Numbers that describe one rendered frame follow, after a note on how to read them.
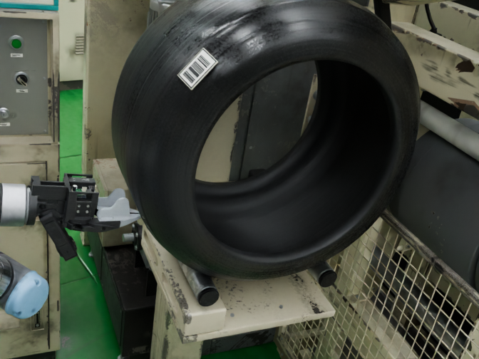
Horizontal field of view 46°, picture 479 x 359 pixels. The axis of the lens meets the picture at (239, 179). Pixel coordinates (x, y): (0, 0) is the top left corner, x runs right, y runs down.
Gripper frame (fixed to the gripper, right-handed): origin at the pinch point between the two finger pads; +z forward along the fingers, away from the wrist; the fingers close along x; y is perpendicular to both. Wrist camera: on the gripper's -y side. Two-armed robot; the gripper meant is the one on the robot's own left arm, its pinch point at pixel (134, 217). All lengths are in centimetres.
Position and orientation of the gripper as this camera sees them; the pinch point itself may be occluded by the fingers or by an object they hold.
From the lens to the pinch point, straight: 111.8
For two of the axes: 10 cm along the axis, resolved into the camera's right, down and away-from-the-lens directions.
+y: 2.6, -8.8, -4.1
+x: -3.7, -4.8, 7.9
